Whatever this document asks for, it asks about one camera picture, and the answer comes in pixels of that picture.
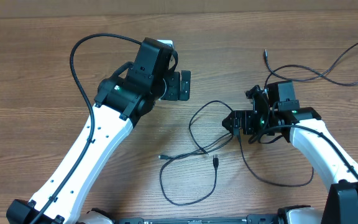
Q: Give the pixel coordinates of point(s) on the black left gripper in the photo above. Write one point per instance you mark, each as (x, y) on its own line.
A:
(174, 93)

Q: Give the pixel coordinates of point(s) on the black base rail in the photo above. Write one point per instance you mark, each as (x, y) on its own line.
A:
(197, 221)

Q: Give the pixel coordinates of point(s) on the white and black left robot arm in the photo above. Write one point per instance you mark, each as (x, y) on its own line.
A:
(121, 100)

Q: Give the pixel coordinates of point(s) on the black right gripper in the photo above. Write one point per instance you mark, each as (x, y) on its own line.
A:
(235, 117)

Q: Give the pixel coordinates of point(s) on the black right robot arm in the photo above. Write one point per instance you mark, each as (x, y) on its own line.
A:
(276, 110)

